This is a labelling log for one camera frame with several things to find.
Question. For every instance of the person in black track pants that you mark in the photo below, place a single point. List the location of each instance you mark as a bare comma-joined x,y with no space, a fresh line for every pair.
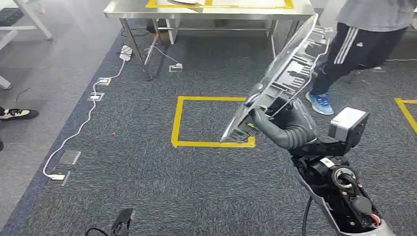
351,49

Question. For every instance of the steel floor socket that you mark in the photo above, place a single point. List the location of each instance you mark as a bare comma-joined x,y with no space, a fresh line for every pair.
96,97
104,81
176,67
58,178
69,157

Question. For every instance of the steel table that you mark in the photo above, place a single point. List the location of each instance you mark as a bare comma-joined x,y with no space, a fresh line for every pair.
211,13

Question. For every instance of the yellow tape on steel table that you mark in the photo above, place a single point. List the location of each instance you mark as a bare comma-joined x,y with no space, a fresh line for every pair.
228,6

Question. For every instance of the yellow floor tape square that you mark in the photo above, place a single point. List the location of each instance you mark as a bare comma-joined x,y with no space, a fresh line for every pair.
177,123

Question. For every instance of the person's black white shoe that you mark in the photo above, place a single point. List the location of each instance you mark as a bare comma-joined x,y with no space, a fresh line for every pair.
18,114

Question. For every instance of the black left robot foot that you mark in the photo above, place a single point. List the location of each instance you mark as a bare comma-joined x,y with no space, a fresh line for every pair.
123,220

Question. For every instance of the white power strip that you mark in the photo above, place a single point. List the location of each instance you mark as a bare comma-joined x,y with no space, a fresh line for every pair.
126,52

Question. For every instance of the yellow floor tape corner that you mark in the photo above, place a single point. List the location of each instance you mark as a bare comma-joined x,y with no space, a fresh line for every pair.
405,112

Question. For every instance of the silver wheel hubcap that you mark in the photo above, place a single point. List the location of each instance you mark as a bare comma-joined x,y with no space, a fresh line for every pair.
293,71

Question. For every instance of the white table frame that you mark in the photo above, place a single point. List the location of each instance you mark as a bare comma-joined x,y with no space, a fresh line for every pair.
34,19

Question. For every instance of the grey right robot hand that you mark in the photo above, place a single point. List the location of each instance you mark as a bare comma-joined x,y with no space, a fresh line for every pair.
296,127

